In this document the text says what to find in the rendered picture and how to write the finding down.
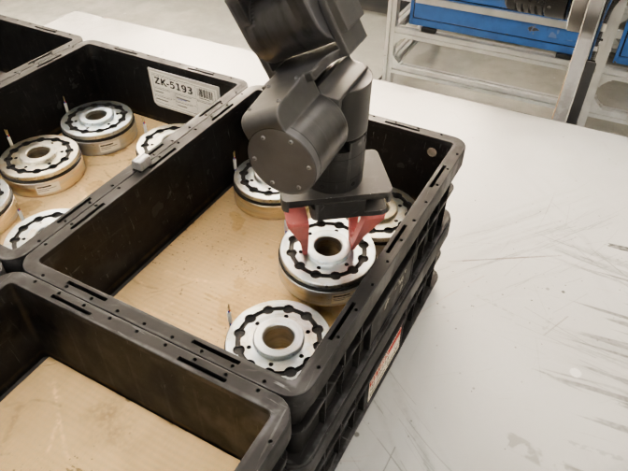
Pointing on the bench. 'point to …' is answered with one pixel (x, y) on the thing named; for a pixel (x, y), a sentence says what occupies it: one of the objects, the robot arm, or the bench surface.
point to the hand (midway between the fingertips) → (328, 242)
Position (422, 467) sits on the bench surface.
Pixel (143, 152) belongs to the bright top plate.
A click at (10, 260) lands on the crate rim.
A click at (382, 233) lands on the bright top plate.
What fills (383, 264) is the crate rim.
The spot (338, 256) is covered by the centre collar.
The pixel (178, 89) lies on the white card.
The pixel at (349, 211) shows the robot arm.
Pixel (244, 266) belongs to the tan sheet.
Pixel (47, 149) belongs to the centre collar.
